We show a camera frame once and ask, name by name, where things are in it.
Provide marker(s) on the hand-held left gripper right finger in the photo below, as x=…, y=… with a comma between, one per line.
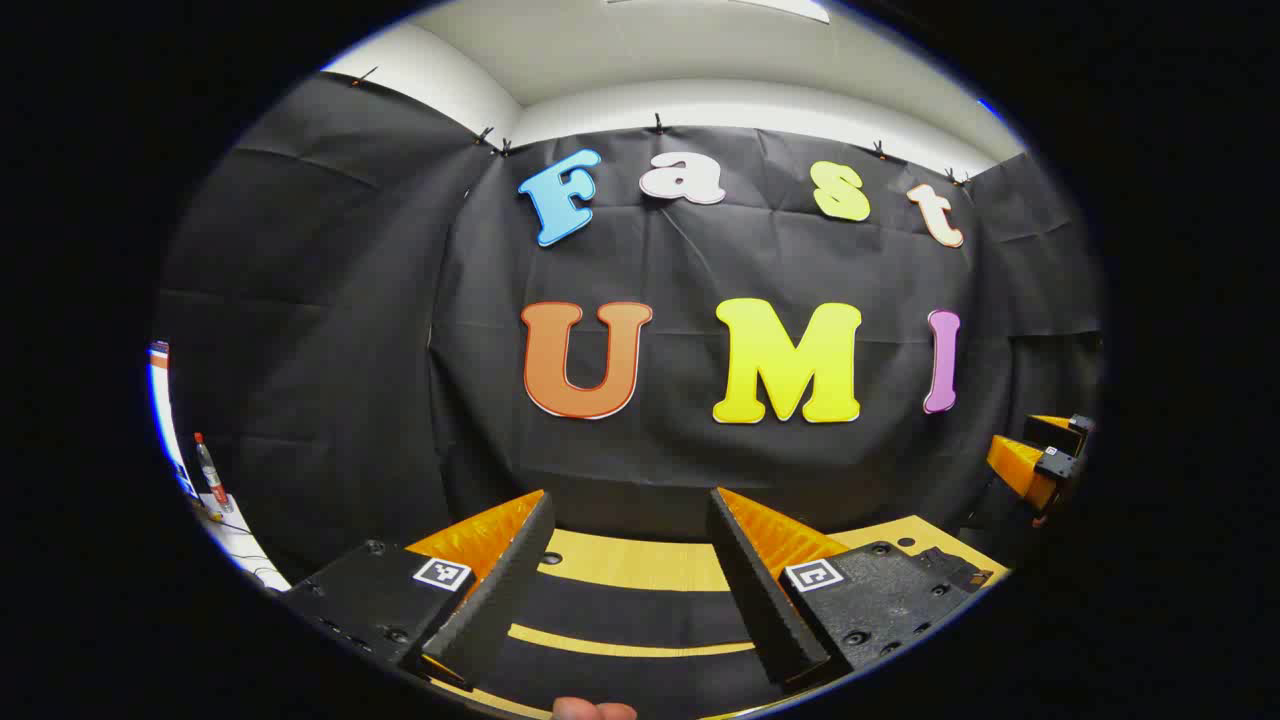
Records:
x=755, y=590

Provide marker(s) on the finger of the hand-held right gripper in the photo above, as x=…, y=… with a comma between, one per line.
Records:
x=1030, y=470
x=1062, y=432

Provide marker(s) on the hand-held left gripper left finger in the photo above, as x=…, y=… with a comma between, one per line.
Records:
x=500, y=590

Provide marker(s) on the black jeans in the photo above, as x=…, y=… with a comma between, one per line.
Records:
x=630, y=612

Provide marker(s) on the black backdrop cloth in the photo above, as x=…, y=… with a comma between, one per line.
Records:
x=400, y=350

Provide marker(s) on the white side table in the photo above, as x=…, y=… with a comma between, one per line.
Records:
x=240, y=545

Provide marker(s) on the clear bottle with red cap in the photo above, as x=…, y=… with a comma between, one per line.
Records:
x=210, y=475

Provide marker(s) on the ceiling light panel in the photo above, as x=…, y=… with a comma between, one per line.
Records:
x=780, y=8

